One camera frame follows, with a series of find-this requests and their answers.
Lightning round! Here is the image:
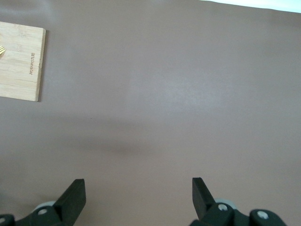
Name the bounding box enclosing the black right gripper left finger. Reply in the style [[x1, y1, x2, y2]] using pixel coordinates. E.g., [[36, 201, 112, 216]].
[[14, 178, 86, 226]]

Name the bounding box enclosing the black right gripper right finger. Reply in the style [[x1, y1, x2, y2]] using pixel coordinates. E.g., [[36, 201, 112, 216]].
[[189, 177, 286, 226]]

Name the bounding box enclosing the bamboo cutting board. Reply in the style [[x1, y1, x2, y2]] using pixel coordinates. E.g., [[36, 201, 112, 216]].
[[0, 21, 47, 103]]

